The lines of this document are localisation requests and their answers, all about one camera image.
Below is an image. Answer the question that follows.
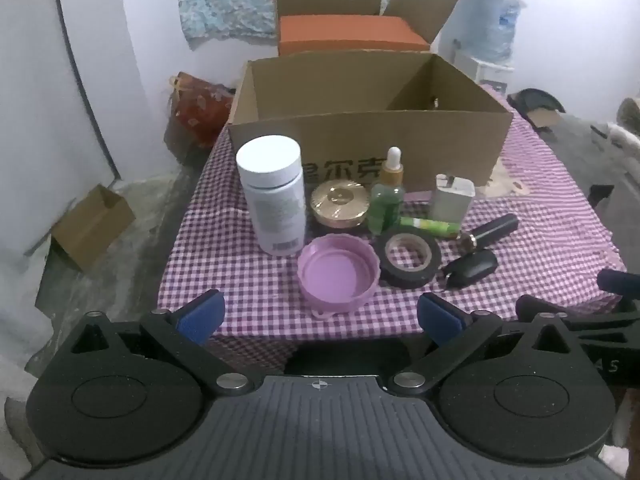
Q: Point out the blue patterned wall cloth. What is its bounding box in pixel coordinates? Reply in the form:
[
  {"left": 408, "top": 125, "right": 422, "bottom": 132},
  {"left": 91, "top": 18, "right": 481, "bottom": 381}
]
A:
[{"left": 175, "top": 0, "right": 458, "bottom": 51}]

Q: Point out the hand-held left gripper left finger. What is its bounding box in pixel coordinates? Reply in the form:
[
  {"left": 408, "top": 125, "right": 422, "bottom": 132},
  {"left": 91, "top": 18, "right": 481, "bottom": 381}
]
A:
[{"left": 52, "top": 289, "right": 256, "bottom": 397}]

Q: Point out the large cardboard box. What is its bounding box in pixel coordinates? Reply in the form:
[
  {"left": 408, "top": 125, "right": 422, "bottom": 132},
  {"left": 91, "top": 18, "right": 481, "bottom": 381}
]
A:
[{"left": 227, "top": 51, "right": 515, "bottom": 189}]

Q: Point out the black curved object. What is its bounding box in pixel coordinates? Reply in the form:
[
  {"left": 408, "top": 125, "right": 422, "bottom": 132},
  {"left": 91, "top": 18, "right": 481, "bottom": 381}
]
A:
[{"left": 506, "top": 87, "right": 568, "bottom": 116}]

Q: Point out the purple checkered tablecloth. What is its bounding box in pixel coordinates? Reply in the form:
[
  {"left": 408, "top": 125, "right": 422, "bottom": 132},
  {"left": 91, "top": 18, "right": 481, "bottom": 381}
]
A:
[{"left": 156, "top": 82, "right": 627, "bottom": 361}]

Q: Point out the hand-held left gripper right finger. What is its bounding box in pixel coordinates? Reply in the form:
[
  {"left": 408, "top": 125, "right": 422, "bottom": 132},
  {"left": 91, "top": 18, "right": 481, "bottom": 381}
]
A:
[{"left": 387, "top": 291, "right": 588, "bottom": 397}]

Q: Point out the small cardboard box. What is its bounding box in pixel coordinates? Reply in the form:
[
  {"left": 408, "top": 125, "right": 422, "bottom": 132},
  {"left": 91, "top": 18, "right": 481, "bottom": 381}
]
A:
[{"left": 50, "top": 183, "right": 137, "bottom": 272}]

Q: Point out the green dropper bottle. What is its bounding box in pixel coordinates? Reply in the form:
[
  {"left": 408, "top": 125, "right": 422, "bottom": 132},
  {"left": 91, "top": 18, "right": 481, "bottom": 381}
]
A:
[{"left": 369, "top": 146, "right": 407, "bottom": 237}]

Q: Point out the white power adapter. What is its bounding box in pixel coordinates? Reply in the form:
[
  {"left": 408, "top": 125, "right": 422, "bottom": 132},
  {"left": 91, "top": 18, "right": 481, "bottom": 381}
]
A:
[{"left": 431, "top": 173, "right": 476, "bottom": 226}]

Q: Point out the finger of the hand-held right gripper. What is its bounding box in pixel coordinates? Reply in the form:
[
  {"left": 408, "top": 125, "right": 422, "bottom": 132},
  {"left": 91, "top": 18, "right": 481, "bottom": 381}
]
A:
[
  {"left": 598, "top": 268, "right": 640, "bottom": 294},
  {"left": 515, "top": 294, "right": 640, "bottom": 335}
]

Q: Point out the black wall cable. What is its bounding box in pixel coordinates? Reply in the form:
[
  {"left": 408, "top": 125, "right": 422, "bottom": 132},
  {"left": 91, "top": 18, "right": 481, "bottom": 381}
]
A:
[{"left": 50, "top": 0, "right": 123, "bottom": 182}]

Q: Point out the black lipstick tube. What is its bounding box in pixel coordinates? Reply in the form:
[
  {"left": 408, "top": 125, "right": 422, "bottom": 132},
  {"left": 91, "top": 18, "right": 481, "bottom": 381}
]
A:
[{"left": 460, "top": 213, "right": 520, "bottom": 251}]

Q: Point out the brown cardboard piece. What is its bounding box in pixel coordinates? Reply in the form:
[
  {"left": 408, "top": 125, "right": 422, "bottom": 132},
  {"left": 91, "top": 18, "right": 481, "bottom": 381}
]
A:
[{"left": 527, "top": 107, "right": 564, "bottom": 134}]

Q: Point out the pink plastic lid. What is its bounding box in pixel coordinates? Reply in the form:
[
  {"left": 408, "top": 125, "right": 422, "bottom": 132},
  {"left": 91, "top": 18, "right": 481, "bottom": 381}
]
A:
[{"left": 297, "top": 234, "right": 382, "bottom": 321}]

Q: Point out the white plastic bottle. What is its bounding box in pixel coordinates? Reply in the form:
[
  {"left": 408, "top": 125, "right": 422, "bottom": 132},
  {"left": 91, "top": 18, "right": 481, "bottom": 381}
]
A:
[{"left": 236, "top": 135, "right": 307, "bottom": 256}]

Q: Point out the red patterned bag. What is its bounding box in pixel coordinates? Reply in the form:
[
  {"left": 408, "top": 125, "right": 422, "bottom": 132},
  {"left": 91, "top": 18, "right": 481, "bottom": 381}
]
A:
[{"left": 165, "top": 71, "right": 236, "bottom": 151}]

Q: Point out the black key fob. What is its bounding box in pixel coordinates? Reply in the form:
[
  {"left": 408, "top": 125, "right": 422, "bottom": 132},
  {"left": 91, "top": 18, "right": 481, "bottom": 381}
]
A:
[{"left": 440, "top": 249, "right": 499, "bottom": 291}]

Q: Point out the black tape roll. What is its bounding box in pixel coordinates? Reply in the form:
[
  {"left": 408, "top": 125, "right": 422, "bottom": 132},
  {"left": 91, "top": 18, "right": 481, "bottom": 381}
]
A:
[{"left": 375, "top": 231, "right": 442, "bottom": 289}]

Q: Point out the gold round jar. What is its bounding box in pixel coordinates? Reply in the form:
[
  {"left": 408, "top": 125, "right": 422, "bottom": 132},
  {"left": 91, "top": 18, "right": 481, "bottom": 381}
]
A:
[{"left": 310, "top": 180, "right": 371, "bottom": 234}]

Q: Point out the person's right forearm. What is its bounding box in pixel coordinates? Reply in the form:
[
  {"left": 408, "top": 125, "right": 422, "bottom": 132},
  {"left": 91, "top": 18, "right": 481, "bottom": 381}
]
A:
[{"left": 606, "top": 392, "right": 636, "bottom": 458}]

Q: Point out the blue water jug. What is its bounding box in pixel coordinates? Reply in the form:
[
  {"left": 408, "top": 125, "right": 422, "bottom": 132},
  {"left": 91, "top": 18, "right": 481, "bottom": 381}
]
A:
[{"left": 440, "top": 0, "right": 523, "bottom": 63}]

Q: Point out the green tube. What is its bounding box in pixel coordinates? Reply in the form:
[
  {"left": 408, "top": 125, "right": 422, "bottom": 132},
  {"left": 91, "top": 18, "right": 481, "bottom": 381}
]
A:
[{"left": 399, "top": 216, "right": 461, "bottom": 240}]

